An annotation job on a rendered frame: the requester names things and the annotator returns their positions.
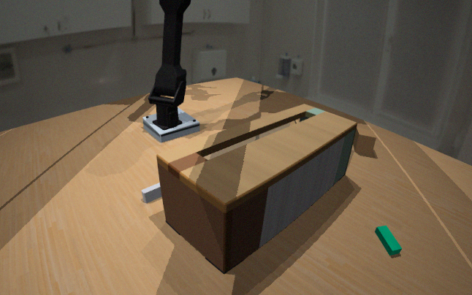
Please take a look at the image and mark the green rectangular block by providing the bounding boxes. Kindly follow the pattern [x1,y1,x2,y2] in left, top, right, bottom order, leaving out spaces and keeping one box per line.
[375,226,402,256]

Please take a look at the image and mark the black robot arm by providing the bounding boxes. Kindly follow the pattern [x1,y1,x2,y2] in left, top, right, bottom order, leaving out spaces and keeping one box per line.
[148,0,191,130]

